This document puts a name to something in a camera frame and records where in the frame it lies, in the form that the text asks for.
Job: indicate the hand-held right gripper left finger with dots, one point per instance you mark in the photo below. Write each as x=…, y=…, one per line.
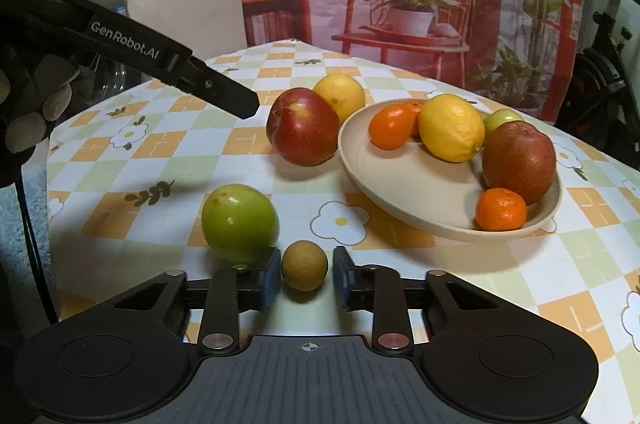
x=272, y=276

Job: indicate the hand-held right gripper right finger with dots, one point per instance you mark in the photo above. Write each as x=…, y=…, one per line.
x=342, y=276

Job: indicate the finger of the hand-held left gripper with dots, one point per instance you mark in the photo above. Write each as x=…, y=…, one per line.
x=150, y=48

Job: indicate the small brown round fruit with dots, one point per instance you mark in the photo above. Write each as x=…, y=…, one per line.
x=304, y=265

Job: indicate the green jujube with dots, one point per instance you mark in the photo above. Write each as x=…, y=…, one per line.
x=240, y=224

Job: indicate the beige round plate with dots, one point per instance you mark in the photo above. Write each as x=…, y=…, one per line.
x=400, y=184

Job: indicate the bright red apple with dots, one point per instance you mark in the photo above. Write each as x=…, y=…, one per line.
x=302, y=126

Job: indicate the small tangerine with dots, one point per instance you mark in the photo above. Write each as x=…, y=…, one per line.
x=392, y=126
x=500, y=209
x=414, y=107

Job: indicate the yellow lemon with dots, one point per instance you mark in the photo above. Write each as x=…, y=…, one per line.
x=450, y=133

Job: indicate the orange-yellow round lemon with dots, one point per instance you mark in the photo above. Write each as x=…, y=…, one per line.
x=342, y=96

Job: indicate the dark red apple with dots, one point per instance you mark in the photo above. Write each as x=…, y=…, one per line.
x=520, y=161

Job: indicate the green apple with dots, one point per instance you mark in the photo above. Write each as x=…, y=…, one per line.
x=502, y=119

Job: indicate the person's left hand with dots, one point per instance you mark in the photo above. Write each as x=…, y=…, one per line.
x=30, y=113

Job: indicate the black exercise bike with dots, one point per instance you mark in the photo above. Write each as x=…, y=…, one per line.
x=605, y=78

